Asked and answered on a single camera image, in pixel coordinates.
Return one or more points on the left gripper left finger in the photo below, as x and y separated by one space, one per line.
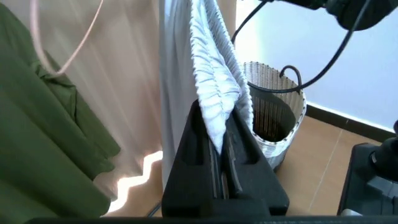
192 180

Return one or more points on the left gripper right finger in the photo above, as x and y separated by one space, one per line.
252 186

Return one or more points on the pale grey shorts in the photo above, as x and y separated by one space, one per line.
211 77

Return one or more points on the green long-sleeved shirt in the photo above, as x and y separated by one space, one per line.
37 140

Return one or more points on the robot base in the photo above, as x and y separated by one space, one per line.
360 180

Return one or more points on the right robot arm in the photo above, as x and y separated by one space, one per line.
357 12

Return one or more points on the white laundry basket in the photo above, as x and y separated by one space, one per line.
273 149

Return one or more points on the pink clothes hanger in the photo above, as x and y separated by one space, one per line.
33 25

